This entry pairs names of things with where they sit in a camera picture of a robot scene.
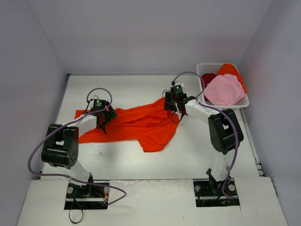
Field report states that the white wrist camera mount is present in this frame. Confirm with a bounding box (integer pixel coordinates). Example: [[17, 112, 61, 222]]
[[171, 81, 184, 88], [87, 95, 99, 104]]

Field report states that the pink t shirt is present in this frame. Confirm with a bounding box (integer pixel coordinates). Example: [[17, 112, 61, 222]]
[[204, 73, 245, 105]]

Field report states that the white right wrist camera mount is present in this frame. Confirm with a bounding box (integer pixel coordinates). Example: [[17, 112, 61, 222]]
[[171, 81, 184, 88]]

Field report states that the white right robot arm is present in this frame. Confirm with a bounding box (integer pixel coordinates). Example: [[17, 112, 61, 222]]
[[164, 82, 244, 194]]

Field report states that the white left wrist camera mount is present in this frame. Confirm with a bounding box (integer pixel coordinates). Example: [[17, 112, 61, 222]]
[[87, 95, 99, 104]]

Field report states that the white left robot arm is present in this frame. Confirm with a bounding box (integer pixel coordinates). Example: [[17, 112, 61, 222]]
[[41, 99, 118, 198]]

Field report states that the dark red t shirt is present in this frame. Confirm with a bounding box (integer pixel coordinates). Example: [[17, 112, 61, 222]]
[[200, 73, 217, 90]]

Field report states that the orange t shirt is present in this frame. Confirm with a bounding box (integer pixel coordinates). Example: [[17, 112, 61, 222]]
[[79, 98, 179, 153], [216, 63, 247, 94]]

